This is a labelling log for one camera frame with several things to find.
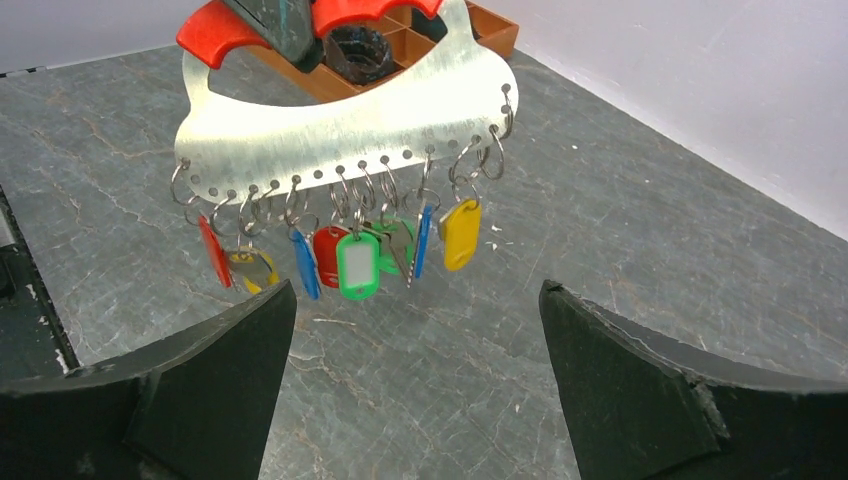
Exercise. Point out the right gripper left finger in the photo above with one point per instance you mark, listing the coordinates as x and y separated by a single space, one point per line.
197 404

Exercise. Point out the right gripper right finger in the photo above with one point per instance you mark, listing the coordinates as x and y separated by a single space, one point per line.
642 405

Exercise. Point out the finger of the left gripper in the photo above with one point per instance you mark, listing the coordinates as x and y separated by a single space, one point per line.
287 26

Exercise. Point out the steel key holder red handle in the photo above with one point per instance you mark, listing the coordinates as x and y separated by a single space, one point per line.
457 98

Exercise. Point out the red key tag with ring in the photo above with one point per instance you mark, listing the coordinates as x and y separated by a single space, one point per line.
216 254

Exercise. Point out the black rolled item bottom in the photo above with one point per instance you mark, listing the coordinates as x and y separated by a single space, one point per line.
359 54

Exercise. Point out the orange compartment tray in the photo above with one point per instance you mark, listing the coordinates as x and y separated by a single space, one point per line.
410 35

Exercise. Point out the yellow key tag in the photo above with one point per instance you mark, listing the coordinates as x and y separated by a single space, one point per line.
459 230
254 267

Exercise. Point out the blue key tag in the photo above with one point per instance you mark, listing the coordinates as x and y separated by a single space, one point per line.
422 237
305 264

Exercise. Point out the green key tag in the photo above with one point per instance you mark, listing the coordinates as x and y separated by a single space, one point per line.
395 246
358 269

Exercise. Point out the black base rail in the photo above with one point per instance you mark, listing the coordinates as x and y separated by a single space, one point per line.
33 339

